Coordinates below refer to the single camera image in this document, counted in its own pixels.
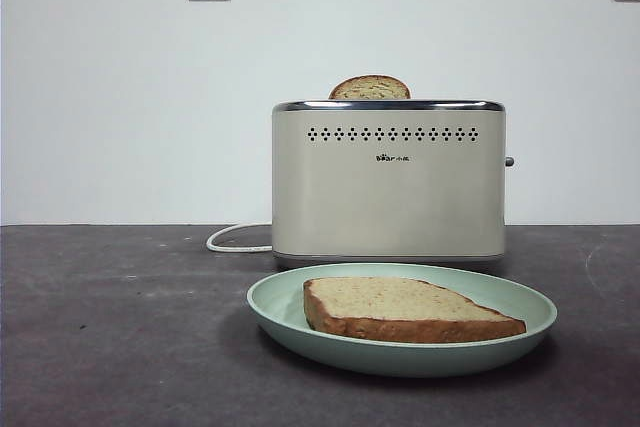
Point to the bread slice with white-flecked crust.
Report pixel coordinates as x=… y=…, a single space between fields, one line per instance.
x=395 y=304

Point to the pale green plate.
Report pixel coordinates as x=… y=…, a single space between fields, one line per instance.
x=395 y=357

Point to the cream toaster with chrome top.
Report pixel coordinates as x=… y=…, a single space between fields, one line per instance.
x=385 y=197

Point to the toasted bread slice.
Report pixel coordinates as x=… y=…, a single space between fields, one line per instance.
x=370 y=88

